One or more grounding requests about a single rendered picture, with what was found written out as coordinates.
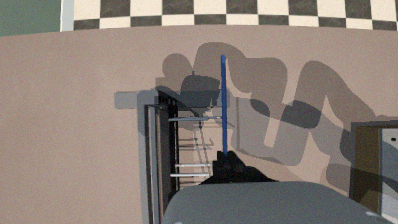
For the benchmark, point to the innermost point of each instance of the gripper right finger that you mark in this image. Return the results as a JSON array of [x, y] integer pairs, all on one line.
[[240, 173]]

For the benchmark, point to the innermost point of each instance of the blue cable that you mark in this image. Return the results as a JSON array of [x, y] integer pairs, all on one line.
[[224, 105]]

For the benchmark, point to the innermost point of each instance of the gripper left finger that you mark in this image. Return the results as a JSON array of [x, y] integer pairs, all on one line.
[[221, 174]]

